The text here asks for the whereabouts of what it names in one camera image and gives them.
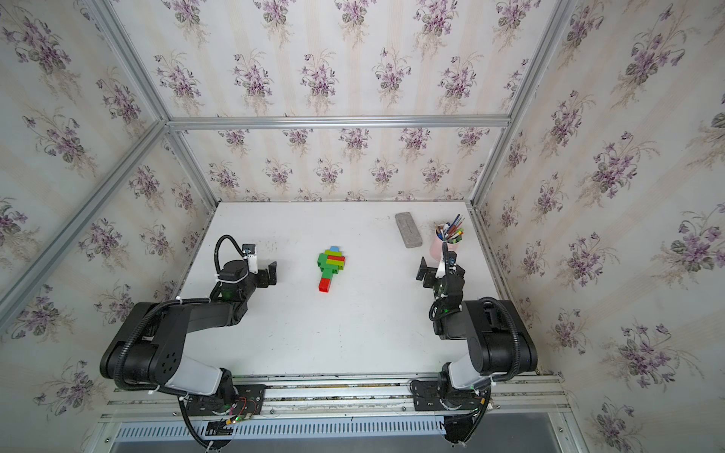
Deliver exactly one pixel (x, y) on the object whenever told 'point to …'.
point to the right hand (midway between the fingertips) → (443, 260)
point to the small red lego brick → (324, 285)
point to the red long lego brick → (336, 258)
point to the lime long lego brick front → (341, 264)
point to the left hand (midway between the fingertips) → (261, 263)
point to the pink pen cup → (436, 246)
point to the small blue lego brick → (334, 248)
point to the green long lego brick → (333, 267)
